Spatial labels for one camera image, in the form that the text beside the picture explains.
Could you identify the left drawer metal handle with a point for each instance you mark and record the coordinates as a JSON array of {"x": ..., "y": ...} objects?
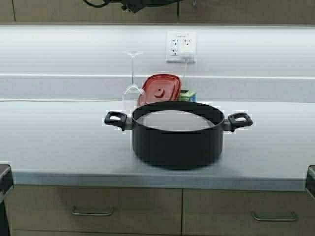
[{"x": 92, "y": 212}]

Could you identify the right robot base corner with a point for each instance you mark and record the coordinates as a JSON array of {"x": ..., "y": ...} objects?
[{"x": 310, "y": 181}]

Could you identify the right wooden drawer front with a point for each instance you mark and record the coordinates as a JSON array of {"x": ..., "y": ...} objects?
[{"x": 228, "y": 213}]

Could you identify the drawer metal handle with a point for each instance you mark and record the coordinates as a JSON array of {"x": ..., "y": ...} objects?
[
  {"x": 92, "y": 212},
  {"x": 275, "y": 216}
]

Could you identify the right drawer metal handle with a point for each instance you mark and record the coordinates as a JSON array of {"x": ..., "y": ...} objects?
[{"x": 275, "y": 216}]

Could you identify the wooden cabinet door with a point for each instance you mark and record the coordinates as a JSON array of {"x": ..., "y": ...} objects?
[
  {"x": 77, "y": 12},
  {"x": 278, "y": 12}
]

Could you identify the red plastic container lid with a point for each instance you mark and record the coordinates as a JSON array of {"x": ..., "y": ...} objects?
[{"x": 160, "y": 87}]

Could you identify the left wooden drawer front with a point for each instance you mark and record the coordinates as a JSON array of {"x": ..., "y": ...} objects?
[{"x": 137, "y": 210}]

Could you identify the green and blue box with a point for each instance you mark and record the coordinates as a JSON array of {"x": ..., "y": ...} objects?
[{"x": 187, "y": 95}]

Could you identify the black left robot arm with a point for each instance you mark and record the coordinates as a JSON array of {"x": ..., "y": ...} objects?
[{"x": 133, "y": 6}]

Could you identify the white wall outlet plate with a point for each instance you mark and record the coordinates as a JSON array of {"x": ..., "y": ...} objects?
[{"x": 181, "y": 47}]

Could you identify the wooden drawer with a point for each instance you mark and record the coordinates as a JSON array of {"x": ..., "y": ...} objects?
[
  {"x": 228, "y": 213},
  {"x": 137, "y": 210}
]

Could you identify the upside-down clear wine glass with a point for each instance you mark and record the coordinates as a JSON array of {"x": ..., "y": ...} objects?
[{"x": 134, "y": 96}]

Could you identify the black two-handled cooking pot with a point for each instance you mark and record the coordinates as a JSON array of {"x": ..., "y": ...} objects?
[{"x": 178, "y": 134}]

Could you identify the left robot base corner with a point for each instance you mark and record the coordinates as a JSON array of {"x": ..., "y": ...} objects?
[{"x": 6, "y": 180}]

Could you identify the left lower cabinet door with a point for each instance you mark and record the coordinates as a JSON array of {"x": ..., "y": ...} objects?
[{"x": 56, "y": 233}]

